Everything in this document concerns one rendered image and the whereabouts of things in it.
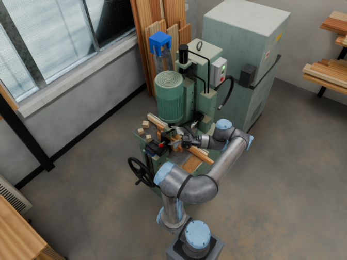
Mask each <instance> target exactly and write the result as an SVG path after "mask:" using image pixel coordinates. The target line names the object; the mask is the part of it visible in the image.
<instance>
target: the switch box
mask: <svg viewBox="0 0 347 260"><path fill-rule="evenodd" d="M227 62H228V60H227V59H224V58H222V57H219V58H218V59H217V60H215V61H214V62H213V63H212V64H211V71H210V81H209V84H211V85H213V86H215V87H217V86H218V85H219V84H220V79H221V78H222V77H223V78H224V80H225V75H226V68H227ZM223 66H225V67H224V69H223ZM222 69H223V70H222ZM222 71H224V74H223V75H222V76H221V74H222ZM224 80H223V81H224ZM223 81H222V82H223ZM222 82H221V83H222Z"/></svg>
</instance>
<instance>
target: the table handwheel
mask: <svg viewBox="0 0 347 260"><path fill-rule="evenodd" d="M132 161H134V162H135V163H137V164H138V165H139V166H140V169H137V168H135V167H134V166H133V164H132ZM128 164H129V166H130V168H131V169H132V171H133V172H134V174H135V175H136V176H137V177H138V178H139V179H141V180H142V182H143V183H144V184H146V185H147V186H149V187H151V188H154V187H155V186H156V184H155V183H154V176H153V175H152V173H151V172H150V170H149V169H150V165H149V166H145V165H144V164H143V163H142V162H141V161H140V160H138V159H137V158H135V157H129V158H128ZM146 174H148V176H149V177H150V179H151V181H152V183H151V182H150V180H149V179H148V178H147V177H146ZM143 177H144V178H145V179H146V180H145V179H144V178H143Z"/></svg>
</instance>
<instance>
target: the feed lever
mask: <svg viewBox="0 0 347 260"><path fill-rule="evenodd" d="M203 119H204V112H202V113H200V112H196V113H195V115H194V118H193V119H191V120H189V121H187V122H185V123H183V124H181V125H179V126H177V127H182V126H184V125H186V124H188V123H190V122H192V121H194V120H197V121H199V122H201V121H202V120H203ZM174 130H175V129H171V130H169V131H167V132H161V137H166V134H168V133H170V132H172V131H174Z"/></svg>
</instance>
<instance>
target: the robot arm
mask: <svg viewBox="0 0 347 260"><path fill-rule="evenodd" d="M171 127H172V128H173V129H175V130H176V131H177V134H181V135H182V137H181V139H182V140H180V139H178V140H177V141H173V142H170V143H168V145H173V148H174V149H175V148H177V146H178V145H181V148H184V149H190V148H191V146H195V147H197V148H202V149H210V150H218V151H223V152H222V153H221V154H220V155H219V157H218V158H217V159H216V160H215V161H214V162H213V164H211V166H210V167H209V168H208V169H207V171H206V172H205V173H204V174H200V175H198V176H197V177H194V176H192V175H190V174H189V173H187V172H186V171H184V170H182V169H181V168H179V167H177V166H176V165H175V164H172V163H170V162H166V163H164V164H163V165H162V166H161V168H160V169H159V171H158V172H157V174H156V175H155V177H154V183H155V184H156V185H158V186H160V189H161V193H162V200H163V207H162V208H161V210H160V212H159V214H158V216H157V219H156V221H157V223H158V224H159V225H160V226H162V227H163V228H164V229H166V230H167V231H168V232H170V233H172V234H173V235H174V236H176V237H177V238H178V239H180V240H181V241H182V248H183V251H184V252H185V254H186V255H187V256H189V257H191V258H194V259H199V258H202V257H204V256H205V255H206V254H207V253H208V251H209V248H210V237H211V235H210V230H209V227H208V226H207V225H206V224H205V223H204V222H202V221H199V220H195V219H193V218H192V217H190V216H189V215H187V214H186V213H185V210H184V208H183V202H185V203H189V204H201V203H205V202H208V201H210V200H212V199H213V198H214V197H215V196H216V195H217V193H218V190H219V187H218V186H219V184H220V183H221V181H222V180H223V179H224V177H225V176H226V174H227V173H228V172H229V170H230V169H231V167H232V166H233V165H234V163H235V162H236V160H237V159H238V158H239V156H240V155H241V154H242V152H243V151H244V150H248V148H249V146H250V144H251V142H252V140H253V136H251V135H250V134H247V133H245V132H243V131H241V130H239V129H237V128H236V127H234V126H232V123H231V122H230V121H229V120H226V119H220V120H218V121H217V123H216V125H215V129H214V132H213V135H212V136H211V135H204V134H201V135H198V138H197V136H196V135H195V133H194V132H193V131H192V130H191V129H190V128H189V127H188V126H186V127H185V128H181V127H177V126H171ZM228 141H230V143H229V144H228ZM227 144H228V146H227Z"/></svg>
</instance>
